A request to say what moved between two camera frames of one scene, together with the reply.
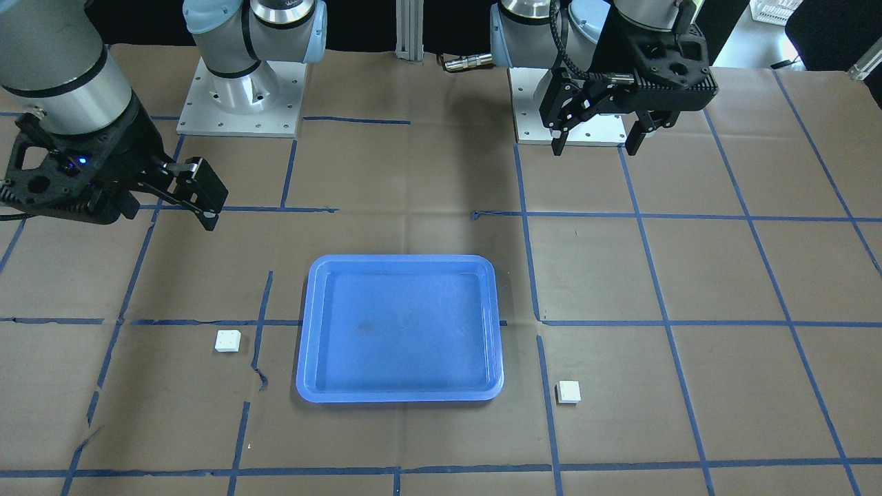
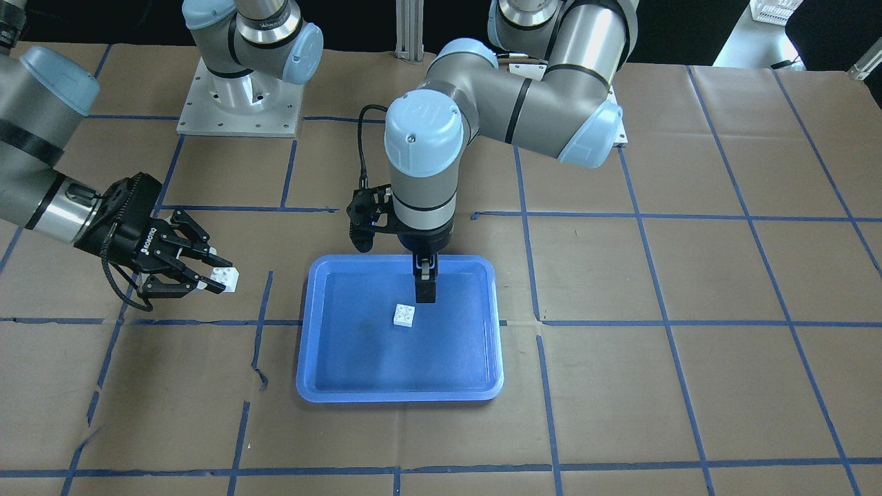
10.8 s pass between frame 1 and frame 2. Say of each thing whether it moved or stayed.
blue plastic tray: stayed
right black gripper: moved
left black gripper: moved
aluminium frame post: stayed
